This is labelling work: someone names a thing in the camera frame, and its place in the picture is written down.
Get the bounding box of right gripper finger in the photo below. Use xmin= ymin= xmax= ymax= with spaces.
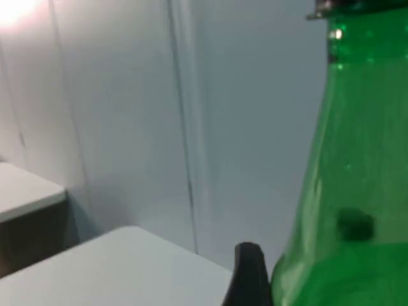
xmin=221 ymin=242 xmax=273 ymax=306

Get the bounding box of green plastic bottle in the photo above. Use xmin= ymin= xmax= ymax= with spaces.
xmin=269 ymin=0 xmax=408 ymax=306

